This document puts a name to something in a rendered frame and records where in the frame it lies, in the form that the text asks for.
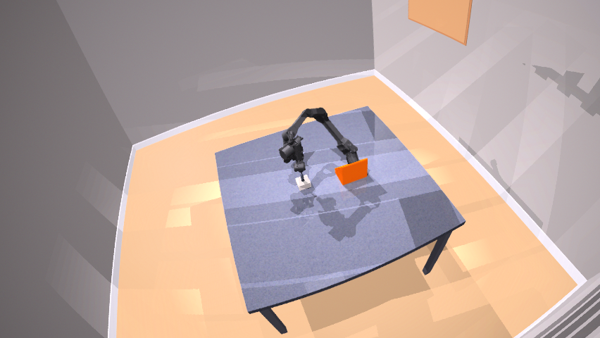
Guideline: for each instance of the white rectangular block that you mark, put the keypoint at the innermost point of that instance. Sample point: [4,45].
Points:
[303,185]

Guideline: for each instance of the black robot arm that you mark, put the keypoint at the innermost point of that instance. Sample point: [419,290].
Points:
[291,144]

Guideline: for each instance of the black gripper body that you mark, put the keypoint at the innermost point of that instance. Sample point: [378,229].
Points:
[299,165]

